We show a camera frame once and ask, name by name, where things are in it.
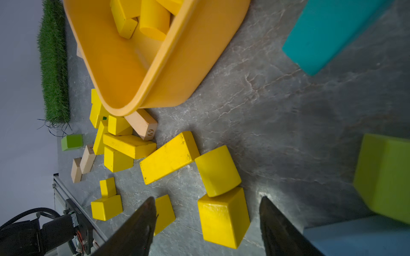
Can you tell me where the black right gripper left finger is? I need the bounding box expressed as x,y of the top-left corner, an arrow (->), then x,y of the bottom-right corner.
93,197 -> 157,256

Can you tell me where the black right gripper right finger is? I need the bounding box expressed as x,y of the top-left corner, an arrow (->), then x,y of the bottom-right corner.
259,196 -> 323,256

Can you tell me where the yellow plastic tub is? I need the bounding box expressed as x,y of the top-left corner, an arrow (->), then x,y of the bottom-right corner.
63,1 -> 250,116

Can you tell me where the yellow small cube right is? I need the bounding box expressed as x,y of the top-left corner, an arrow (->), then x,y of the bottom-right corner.
154,195 -> 176,236

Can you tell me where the yellow block bottom wide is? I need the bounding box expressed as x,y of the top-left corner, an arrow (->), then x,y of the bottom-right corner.
91,195 -> 123,221

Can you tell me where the yellow cube lower right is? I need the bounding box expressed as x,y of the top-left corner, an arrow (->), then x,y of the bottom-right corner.
198,187 -> 250,249

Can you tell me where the natural wood block lower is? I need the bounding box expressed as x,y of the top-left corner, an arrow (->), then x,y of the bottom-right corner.
71,157 -> 82,183

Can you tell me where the yellow rounded block right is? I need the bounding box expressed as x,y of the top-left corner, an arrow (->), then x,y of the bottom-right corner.
195,145 -> 242,197

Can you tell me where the yellow flat horizontal block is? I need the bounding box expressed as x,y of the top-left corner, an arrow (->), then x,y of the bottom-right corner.
103,133 -> 157,160

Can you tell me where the natural wood long block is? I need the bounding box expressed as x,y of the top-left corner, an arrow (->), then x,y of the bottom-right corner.
80,144 -> 96,175

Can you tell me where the light blue block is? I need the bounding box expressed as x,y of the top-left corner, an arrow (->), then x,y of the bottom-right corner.
303,215 -> 410,256

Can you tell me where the yellow long block diagonal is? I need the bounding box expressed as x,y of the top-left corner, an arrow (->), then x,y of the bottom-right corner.
140,131 -> 200,185

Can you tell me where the natural wood centre block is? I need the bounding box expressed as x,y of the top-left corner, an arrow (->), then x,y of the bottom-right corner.
125,109 -> 158,140

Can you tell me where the green rectangular block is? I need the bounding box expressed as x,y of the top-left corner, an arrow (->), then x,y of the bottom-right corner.
61,134 -> 83,151

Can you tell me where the green small cube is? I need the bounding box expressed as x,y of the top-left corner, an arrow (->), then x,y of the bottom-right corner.
353,133 -> 410,224

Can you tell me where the teal block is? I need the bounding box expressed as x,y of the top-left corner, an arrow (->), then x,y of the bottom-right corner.
283,0 -> 391,76

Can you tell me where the green artificial grass mat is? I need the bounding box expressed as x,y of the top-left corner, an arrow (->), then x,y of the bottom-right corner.
37,1 -> 70,124

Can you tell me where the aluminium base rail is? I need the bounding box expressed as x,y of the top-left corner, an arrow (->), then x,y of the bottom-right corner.
52,173 -> 107,256

